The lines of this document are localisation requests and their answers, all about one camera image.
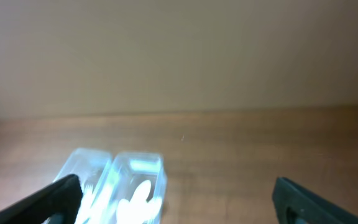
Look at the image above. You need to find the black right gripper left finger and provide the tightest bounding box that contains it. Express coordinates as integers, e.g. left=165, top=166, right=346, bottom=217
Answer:
left=0, top=174, right=83, bottom=224

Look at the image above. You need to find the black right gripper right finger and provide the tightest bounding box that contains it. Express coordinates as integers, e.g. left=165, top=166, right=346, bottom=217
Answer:
left=272, top=177, right=358, bottom=224

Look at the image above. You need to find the white fork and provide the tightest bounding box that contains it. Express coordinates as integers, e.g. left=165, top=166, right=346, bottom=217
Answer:
left=82, top=184, right=94, bottom=195

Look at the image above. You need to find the white plastic spoon thick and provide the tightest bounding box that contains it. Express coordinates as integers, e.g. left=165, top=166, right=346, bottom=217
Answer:
left=116, top=199, right=135, bottom=224

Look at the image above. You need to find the yellow plastic spoon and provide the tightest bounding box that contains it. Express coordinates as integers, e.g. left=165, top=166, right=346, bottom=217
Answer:
left=130, top=180, right=152, bottom=205

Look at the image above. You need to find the clear plastic container left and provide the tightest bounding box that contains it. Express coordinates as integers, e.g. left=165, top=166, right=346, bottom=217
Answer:
left=53, top=148, right=112, bottom=224

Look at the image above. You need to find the clear plastic container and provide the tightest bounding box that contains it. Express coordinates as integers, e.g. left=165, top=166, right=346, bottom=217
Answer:
left=53, top=148, right=112, bottom=224
left=91, top=152, right=167, bottom=224

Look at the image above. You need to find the clear plastic container right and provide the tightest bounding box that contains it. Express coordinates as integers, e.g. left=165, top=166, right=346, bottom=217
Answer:
left=91, top=152, right=167, bottom=224

